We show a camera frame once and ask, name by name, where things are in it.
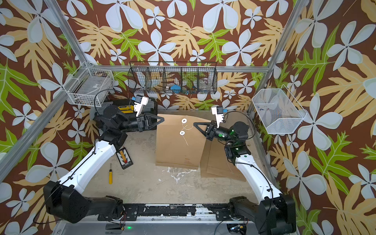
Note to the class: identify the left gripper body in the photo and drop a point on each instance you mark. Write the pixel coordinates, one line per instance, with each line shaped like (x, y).
(141, 125)

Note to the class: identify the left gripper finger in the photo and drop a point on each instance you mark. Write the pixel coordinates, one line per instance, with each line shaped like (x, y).
(152, 116)
(151, 123)

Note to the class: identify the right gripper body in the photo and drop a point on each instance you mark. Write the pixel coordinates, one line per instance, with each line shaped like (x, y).
(223, 136)

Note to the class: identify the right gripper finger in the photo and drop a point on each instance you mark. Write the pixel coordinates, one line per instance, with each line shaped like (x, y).
(203, 130)
(197, 124)

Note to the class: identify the brown kraft file bag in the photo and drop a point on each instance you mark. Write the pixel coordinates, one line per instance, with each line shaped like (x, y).
(179, 144)

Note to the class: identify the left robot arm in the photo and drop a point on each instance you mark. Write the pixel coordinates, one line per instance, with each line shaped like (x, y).
(64, 198)

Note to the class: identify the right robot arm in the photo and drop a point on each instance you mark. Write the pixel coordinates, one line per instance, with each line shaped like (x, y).
(275, 213)

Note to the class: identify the black toolbox yellow latch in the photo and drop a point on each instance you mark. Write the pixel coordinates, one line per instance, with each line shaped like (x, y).
(123, 107)

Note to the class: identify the blue object in basket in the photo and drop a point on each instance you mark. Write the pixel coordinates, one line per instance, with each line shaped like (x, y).
(176, 89)

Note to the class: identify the white mesh basket right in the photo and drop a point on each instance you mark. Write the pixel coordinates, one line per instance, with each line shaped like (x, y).
(279, 110)

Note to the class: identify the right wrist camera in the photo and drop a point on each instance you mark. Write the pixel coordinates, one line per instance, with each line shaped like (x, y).
(218, 112)

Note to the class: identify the black wire basket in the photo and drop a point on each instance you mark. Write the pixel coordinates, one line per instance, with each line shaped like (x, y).
(192, 77)

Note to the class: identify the yellow handled screwdriver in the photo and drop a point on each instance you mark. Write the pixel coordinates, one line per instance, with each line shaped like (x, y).
(110, 175)

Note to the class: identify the white wire basket left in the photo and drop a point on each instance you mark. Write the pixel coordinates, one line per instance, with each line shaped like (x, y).
(89, 85)

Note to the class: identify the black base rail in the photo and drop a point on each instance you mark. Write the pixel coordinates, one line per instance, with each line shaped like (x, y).
(206, 211)

